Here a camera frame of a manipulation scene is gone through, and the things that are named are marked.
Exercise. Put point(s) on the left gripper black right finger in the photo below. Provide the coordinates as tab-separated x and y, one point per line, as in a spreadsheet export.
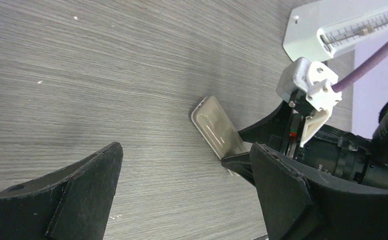
299	202

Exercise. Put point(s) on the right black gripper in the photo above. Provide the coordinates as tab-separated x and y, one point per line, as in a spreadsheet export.
283	128

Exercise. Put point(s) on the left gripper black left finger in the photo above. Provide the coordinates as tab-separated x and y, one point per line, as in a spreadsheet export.
72	203

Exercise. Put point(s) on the white printed card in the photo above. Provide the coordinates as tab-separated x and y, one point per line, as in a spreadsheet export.
216	128

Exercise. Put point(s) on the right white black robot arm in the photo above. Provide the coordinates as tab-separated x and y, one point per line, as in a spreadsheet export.
331	150

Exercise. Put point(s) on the white metronome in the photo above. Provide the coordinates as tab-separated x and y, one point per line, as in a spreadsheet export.
325	29

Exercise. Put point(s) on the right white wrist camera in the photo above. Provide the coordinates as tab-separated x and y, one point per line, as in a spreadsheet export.
313	79

